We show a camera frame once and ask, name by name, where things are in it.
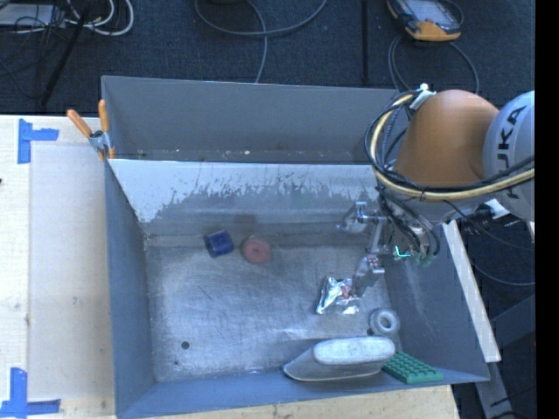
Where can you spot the green studded flat block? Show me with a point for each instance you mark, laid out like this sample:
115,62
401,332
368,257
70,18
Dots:
412,368

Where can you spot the grey metal bin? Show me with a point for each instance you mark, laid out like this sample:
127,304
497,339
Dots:
244,312

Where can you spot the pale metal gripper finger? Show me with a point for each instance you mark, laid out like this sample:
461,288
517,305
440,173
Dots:
367,275
356,223

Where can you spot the black cylinder on white bracket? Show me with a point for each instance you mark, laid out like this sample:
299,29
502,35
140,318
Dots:
485,211

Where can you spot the blue small block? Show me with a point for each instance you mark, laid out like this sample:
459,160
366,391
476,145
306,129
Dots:
218,243

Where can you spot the silver foil packet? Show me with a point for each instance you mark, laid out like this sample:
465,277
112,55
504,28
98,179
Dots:
334,297

